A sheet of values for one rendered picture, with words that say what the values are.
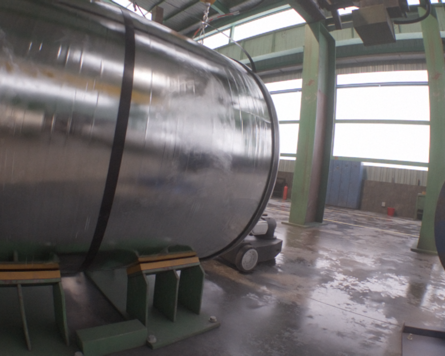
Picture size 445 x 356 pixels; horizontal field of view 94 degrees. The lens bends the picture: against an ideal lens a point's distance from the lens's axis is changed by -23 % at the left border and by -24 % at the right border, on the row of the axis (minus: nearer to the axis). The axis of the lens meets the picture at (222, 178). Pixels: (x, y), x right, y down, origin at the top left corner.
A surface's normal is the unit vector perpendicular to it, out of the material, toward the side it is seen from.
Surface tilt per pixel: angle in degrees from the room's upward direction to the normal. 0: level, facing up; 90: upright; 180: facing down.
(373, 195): 90
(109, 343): 90
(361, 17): 91
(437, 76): 90
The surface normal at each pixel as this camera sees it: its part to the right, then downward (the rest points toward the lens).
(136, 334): 0.70, 0.10
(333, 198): -0.70, -0.08
